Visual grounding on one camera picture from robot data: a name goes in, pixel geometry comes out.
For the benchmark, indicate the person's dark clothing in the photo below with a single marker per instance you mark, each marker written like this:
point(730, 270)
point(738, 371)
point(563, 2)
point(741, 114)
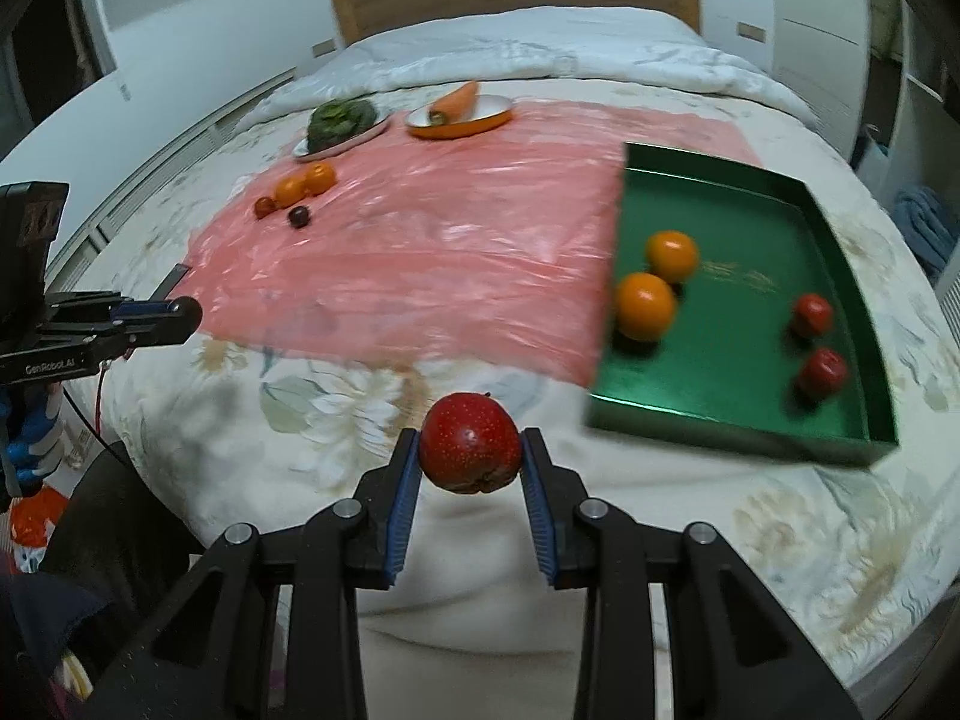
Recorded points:
point(112, 525)

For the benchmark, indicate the leafy green vegetable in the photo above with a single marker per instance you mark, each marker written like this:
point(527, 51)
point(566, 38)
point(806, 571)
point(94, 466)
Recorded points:
point(337, 120)

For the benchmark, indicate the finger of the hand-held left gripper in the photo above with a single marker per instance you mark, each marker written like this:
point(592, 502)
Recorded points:
point(184, 317)
point(90, 306)

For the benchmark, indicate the pink plastic sheet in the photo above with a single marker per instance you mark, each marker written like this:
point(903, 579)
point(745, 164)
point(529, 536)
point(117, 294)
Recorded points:
point(450, 240)

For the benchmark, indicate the white duvet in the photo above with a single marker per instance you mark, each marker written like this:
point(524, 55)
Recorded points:
point(562, 45)

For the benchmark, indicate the floral bed sheet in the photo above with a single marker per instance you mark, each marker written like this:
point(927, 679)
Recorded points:
point(750, 532)

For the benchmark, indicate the orange plate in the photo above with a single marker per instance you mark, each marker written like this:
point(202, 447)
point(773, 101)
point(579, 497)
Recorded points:
point(480, 125)

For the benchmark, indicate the red apple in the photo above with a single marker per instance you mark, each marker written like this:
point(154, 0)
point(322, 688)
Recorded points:
point(264, 206)
point(814, 315)
point(823, 371)
point(469, 439)

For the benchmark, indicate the person's left hand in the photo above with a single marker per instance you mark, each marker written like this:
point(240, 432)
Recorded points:
point(37, 427)

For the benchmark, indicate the orange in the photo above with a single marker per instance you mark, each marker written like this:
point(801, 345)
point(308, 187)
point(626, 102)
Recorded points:
point(287, 191)
point(645, 306)
point(319, 176)
point(673, 255)

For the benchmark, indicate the white wardrobe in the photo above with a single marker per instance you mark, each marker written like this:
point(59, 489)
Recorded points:
point(817, 30)

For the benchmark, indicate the dark plum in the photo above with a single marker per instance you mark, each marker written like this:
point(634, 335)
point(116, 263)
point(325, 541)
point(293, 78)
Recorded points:
point(300, 217)

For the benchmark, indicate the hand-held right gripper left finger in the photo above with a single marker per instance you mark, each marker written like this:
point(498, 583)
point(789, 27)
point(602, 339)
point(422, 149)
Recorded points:
point(401, 510)

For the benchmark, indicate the carrot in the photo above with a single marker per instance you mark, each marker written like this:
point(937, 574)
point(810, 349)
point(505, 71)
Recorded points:
point(454, 101)

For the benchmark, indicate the green tray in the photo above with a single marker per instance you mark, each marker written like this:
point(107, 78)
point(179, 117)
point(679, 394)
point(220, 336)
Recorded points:
point(735, 360)

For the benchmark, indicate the white plate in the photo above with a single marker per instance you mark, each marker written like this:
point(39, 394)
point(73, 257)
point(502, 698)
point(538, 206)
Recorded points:
point(360, 138)

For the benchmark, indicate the blue blanket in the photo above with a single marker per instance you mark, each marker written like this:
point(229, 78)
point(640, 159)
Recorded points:
point(922, 229)

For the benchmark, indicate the wall socket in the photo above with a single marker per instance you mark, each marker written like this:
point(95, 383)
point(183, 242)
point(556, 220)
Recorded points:
point(323, 46)
point(751, 31)

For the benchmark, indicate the red printed cloth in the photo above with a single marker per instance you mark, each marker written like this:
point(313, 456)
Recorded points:
point(31, 521)

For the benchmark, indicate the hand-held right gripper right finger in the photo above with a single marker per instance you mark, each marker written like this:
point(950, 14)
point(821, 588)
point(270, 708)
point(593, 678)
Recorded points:
point(538, 510)

